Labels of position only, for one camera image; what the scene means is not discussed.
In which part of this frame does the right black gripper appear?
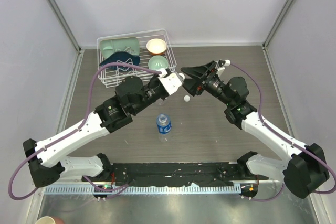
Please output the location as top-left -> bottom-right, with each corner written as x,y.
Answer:
181,61 -> 234,106

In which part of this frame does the white bottle cap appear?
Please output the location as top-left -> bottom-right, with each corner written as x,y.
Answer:
184,95 -> 191,102

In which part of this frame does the blue label water bottle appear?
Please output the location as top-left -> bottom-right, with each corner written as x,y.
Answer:
156,113 -> 172,143

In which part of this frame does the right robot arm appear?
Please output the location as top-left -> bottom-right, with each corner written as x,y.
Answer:
181,60 -> 335,199

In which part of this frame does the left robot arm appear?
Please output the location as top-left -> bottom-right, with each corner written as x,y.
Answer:
23,73 -> 182,188

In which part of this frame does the clear unlabelled plastic bottle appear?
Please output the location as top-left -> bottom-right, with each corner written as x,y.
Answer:
155,98 -> 167,106

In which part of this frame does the light green bowl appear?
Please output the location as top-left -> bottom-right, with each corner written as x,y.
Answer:
148,55 -> 169,74

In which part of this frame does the orange white bowl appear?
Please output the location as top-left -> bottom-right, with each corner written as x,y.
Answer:
146,38 -> 167,55

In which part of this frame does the dark blue leaf plate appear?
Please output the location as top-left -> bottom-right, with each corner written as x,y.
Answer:
99,51 -> 140,72

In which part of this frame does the light green divided plate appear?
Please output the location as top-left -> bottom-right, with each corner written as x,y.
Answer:
98,37 -> 140,59

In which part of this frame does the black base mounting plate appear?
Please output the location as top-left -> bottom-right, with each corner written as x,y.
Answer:
89,162 -> 268,187

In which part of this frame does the pink cup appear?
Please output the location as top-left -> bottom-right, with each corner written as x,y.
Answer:
51,216 -> 65,224

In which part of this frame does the beige paper cup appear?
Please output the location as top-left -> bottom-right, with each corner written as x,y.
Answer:
35,216 -> 59,224

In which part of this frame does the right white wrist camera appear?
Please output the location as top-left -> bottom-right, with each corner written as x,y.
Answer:
215,60 -> 231,77

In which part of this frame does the white wire dish rack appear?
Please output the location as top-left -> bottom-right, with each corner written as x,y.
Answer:
97,29 -> 177,88

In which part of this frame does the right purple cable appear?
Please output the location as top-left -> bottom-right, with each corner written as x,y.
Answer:
228,62 -> 329,201

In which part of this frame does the purple cable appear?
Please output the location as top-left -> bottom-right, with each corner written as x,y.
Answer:
228,62 -> 329,201
8,62 -> 165,200

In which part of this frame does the white slotted cable duct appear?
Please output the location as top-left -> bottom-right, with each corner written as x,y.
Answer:
44,184 -> 241,195

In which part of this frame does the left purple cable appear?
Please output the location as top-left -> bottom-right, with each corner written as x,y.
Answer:
8,62 -> 165,200

